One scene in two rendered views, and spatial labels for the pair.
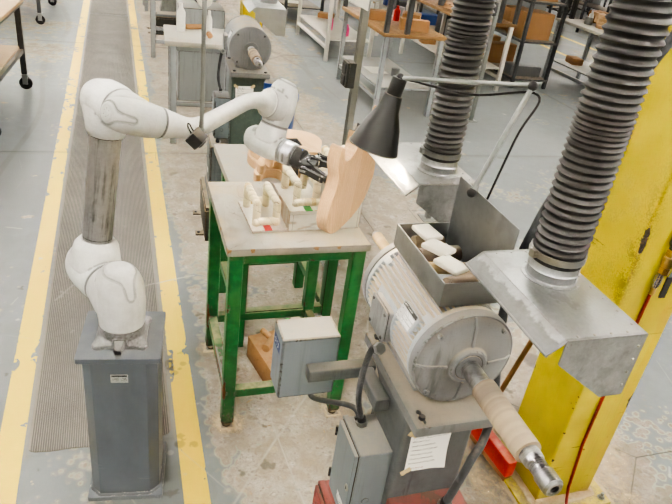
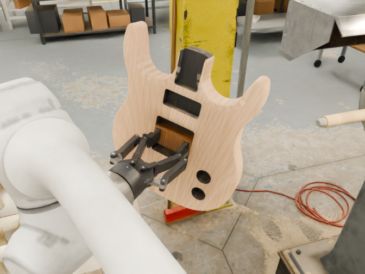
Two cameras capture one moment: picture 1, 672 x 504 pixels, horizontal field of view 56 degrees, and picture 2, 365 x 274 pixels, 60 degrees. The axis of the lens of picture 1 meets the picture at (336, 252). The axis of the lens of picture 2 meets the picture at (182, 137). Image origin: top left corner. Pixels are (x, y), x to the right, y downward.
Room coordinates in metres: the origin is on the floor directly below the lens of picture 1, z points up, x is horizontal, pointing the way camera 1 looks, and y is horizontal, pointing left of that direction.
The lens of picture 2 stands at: (2.03, 0.61, 1.71)
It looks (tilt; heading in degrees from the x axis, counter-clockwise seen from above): 36 degrees down; 275
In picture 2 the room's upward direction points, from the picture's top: straight up
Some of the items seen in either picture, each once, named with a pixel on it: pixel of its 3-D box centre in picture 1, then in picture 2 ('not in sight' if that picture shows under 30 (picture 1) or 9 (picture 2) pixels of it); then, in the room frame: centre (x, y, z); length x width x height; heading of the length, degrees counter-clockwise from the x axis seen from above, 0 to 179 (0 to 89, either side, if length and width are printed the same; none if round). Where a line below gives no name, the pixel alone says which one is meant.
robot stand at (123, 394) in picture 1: (126, 407); not in sight; (1.75, 0.70, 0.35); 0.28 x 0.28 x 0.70; 13
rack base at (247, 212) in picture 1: (262, 216); not in sight; (2.35, 0.32, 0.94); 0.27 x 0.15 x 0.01; 25
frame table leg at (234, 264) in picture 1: (230, 345); not in sight; (2.09, 0.38, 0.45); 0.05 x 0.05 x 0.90; 21
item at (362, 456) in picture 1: (364, 431); not in sight; (1.22, -0.14, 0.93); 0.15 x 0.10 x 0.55; 21
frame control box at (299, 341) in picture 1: (318, 379); not in sight; (1.33, 0.00, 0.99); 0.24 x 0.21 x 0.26; 21
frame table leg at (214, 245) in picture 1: (213, 274); not in sight; (2.60, 0.57, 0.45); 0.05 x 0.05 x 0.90; 21
